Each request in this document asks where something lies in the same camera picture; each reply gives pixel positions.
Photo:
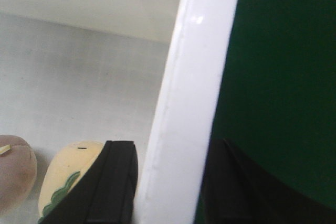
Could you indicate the pink plush bun toy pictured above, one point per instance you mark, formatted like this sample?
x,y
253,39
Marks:
x,y
18,171

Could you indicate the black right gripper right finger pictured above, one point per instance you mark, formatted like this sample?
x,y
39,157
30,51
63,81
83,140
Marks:
x,y
235,189

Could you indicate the white plastic Totelife crate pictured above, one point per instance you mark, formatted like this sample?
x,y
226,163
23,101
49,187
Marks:
x,y
61,84

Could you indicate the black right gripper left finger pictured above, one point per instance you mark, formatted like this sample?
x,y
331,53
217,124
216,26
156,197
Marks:
x,y
106,192

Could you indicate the yellow plush bun green stripe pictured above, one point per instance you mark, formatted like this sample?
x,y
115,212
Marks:
x,y
66,169

